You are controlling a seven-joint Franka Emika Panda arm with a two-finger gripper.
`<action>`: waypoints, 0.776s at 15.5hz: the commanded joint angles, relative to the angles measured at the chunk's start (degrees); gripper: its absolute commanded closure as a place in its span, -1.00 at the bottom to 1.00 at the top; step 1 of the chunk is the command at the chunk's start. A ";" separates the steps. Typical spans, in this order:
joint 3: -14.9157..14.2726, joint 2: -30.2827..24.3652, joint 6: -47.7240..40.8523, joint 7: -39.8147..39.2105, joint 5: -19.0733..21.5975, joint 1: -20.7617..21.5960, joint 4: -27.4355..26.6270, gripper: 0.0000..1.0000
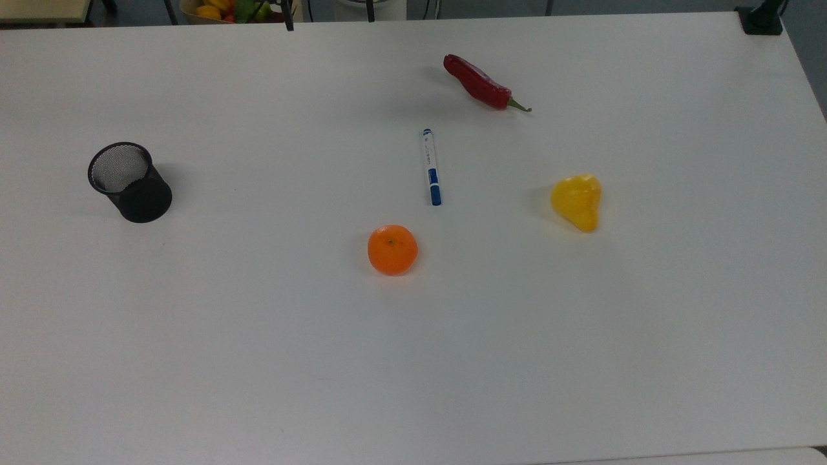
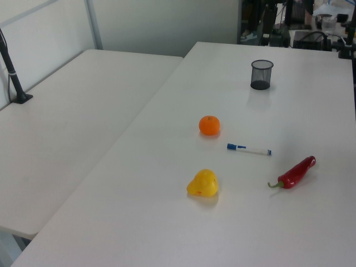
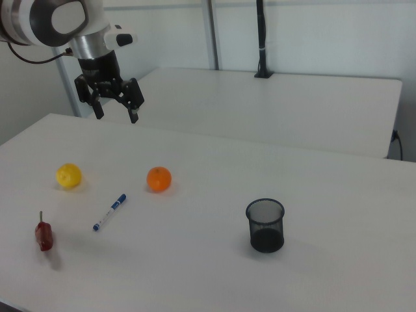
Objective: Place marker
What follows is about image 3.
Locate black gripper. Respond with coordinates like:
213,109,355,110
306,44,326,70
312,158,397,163
74,50,145,125

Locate blue and white marker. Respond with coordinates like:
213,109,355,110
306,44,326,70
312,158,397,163
92,193,127,232

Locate yellow toy pepper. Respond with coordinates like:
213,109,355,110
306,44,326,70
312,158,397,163
55,162,82,189

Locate orange toy fruit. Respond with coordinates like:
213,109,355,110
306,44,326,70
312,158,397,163
146,166,172,194

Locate white side table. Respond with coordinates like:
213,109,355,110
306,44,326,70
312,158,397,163
77,67,404,161

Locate red toy chili pepper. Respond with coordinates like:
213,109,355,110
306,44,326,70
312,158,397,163
34,211,55,253

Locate black mesh pen cup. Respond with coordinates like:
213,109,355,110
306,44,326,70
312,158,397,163
245,198,286,254

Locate grey metal wall post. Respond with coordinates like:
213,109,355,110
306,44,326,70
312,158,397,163
55,48,83,118
200,0,219,71

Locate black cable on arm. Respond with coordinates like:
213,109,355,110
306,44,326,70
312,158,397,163
6,41,73,64

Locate black camera pole with clamp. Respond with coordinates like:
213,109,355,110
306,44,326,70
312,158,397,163
253,0,274,79

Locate black cable with blue plug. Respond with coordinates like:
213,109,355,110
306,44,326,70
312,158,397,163
391,129,404,161

